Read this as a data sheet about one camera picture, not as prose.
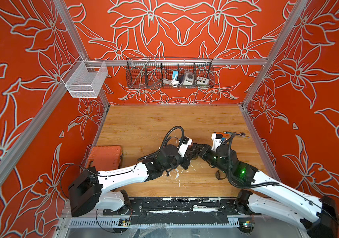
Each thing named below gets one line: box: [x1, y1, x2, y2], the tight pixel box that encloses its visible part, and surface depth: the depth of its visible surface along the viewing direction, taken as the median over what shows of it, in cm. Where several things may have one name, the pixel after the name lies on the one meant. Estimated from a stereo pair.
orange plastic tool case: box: [86, 145, 123, 172], surface depth 89 cm
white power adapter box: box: [182, 70, 195, 86], surface depth 93 cm
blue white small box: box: [172, 70, 179, 80], surface depth 85 cm
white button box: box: [196, 75, 210, 85], surface depth 96 cm
